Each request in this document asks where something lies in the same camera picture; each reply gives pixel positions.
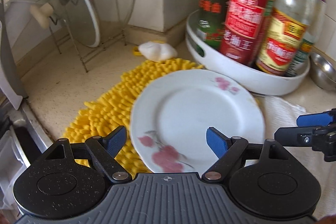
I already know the steel bowl tray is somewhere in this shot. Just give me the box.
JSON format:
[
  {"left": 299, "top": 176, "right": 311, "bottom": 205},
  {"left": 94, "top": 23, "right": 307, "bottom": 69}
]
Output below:
[{"left": 309, "top": 53, "right": 335, "bottom": 91}]

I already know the floral plate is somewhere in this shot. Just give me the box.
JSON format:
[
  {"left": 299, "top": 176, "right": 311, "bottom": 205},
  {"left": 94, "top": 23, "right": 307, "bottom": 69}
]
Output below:
[{"left": 130, "top": 69, "right": 265, "bottom": 174}]

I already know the white towel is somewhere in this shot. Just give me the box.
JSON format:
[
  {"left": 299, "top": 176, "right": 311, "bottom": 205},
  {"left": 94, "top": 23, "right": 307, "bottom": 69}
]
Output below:
[{"left": 255, "top": 96, "right": 335, "bottom": 219}]

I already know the yellow chenille mat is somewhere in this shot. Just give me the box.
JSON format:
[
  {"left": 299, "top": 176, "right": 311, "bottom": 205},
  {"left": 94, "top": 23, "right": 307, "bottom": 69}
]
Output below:
[{"left": 62, "top": 57, "right": 206, "bottom": 179}]

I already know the white turntable tray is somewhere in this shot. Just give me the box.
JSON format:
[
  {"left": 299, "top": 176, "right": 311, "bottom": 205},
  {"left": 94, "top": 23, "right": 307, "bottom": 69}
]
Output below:
[{"left": 186, "top": 10, "right": 310, "bottom": 96}]

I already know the steel sink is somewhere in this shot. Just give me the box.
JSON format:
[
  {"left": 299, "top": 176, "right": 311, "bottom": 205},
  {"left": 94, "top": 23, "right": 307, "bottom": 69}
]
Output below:
[{"left": 0, "top": 100, "right": 55, "bottom": 217}]

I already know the white plastic sink tray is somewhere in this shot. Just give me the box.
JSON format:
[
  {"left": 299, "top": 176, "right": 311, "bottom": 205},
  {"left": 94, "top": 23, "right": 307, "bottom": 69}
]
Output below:
[{"left": 0, "top": 130, "right": 26, "bottom": 210}]

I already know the yellow cap vinegar bottle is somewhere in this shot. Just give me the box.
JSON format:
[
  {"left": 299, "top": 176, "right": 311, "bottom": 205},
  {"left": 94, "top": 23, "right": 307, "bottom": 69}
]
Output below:
[{"left": 255, "top": 0, "right": 313, "bottom": 76}]

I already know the white sponge ball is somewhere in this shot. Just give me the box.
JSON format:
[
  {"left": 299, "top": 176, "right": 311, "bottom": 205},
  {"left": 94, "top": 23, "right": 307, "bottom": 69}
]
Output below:
[{"left": 138, "top": 41, "right": 178, "bottom": 62}]

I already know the red label soy sauce bottle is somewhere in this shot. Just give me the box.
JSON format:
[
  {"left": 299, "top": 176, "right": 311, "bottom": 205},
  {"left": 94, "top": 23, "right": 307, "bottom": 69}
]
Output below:
[{"left": 219, "top": 0, "right": 275, "bottom": 67}]

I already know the purple label clear bottle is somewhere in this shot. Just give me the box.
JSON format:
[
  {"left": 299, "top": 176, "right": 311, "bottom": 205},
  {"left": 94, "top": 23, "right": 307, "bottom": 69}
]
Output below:
[{"left": 285, "top": 0, "right": 326, "bottom": 77}]

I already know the wire lid rack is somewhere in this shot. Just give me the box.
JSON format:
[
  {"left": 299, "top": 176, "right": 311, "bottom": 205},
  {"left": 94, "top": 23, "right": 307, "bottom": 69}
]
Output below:
[{"left": 49, "top": 0, "right": 125, "bottom": 67}]

